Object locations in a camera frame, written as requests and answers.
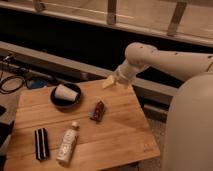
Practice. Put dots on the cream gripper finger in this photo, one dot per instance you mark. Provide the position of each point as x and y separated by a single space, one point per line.
109 81
128 87

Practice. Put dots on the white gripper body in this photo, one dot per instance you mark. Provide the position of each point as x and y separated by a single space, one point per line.
126 72

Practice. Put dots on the white plastic bottle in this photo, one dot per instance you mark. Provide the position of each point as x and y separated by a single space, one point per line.
68 144

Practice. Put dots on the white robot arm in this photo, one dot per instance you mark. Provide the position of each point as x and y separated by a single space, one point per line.
188 143

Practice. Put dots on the red snack packet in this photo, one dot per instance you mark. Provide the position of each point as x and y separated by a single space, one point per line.
98 112

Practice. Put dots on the white paper cup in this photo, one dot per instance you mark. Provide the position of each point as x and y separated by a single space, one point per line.
65 93

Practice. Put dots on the black round plate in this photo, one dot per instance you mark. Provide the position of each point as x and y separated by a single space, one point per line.
65 103

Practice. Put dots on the wooden table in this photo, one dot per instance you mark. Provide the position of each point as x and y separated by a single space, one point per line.
122 137

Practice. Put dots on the blue object on floor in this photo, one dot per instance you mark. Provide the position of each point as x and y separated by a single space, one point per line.
36 83

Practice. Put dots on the black white striped object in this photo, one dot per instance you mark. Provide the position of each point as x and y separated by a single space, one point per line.
41 144

